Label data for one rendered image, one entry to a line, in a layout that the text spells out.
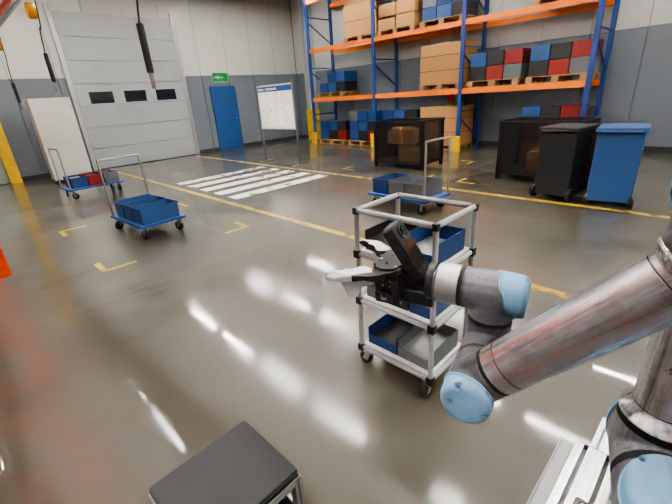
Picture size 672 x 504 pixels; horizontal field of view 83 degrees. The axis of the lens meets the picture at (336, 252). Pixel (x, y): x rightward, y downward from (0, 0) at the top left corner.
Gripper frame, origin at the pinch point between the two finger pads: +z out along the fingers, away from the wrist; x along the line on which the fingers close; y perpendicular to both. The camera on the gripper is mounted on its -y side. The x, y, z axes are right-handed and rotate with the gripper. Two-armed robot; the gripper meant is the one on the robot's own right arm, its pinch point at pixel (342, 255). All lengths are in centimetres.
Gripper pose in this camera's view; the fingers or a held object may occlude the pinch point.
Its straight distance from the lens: 79.2
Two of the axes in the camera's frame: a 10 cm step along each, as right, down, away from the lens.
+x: 5.0, -4.8, 7.2
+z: -8.6, -1.4, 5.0
